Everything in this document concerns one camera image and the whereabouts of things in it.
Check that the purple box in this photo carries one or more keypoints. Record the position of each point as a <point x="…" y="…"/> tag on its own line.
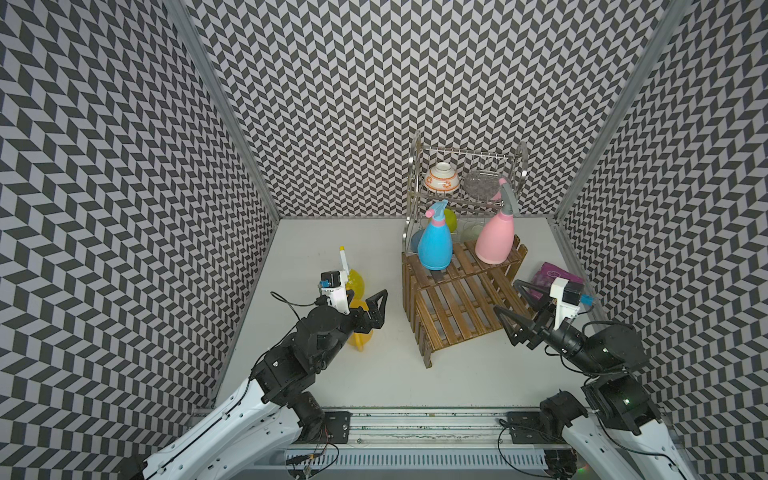
<point x="549" y="273"/>

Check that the glass plate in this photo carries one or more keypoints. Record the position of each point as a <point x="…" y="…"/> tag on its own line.
<point x="482" y="185"/>

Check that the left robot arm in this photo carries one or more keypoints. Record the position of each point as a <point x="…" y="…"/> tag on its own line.
<point x="271" y="408"/>

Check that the blue bowl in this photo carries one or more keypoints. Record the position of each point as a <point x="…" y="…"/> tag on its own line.
<point x="415" y="240"/>

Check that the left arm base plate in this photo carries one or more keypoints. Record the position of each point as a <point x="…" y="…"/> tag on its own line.
<point x="334" y="427"/>

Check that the wooden slatted shelf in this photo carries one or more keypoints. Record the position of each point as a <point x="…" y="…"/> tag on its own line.
<point x="448" y="307"/>

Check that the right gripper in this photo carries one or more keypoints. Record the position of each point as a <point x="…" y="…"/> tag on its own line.
<point x="538" y="329"/>

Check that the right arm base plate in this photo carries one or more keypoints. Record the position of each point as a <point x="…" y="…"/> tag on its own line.
<point x="527" y="428"/>

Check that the yellow spray bottle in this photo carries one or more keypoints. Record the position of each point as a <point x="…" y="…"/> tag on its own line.
<point x="354" y="280"/>

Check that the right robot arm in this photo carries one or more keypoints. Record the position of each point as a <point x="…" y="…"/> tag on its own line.
<point x="617" y="429"/>

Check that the yellow watering can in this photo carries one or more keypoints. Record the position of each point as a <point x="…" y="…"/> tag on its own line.
<point x="359" y="340"/>

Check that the orange patterned bowl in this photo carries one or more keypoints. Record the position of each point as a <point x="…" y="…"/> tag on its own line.
<point x="442" y="177"/>

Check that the metal dish rack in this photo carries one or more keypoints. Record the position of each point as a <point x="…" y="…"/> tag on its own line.
<point x="422" y="156"/>

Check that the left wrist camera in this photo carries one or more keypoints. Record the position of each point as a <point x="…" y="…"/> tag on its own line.
<point x="332" y="286"/>

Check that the pink spray bottle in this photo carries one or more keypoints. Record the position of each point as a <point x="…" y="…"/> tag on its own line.
<point x="496" y="240"/>

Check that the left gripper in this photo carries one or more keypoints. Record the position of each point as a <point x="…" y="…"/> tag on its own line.
<point x="364" y="324"/>

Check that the blue spray bottle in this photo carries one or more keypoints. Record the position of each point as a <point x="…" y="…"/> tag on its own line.
<point x="435" y="248"/>

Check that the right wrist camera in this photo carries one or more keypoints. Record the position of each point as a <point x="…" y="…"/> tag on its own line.
<point x="565" y="310"/>

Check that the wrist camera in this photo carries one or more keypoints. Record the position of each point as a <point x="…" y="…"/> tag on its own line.
<point x="565" y="310"/>
<point x="332" y="286"/>

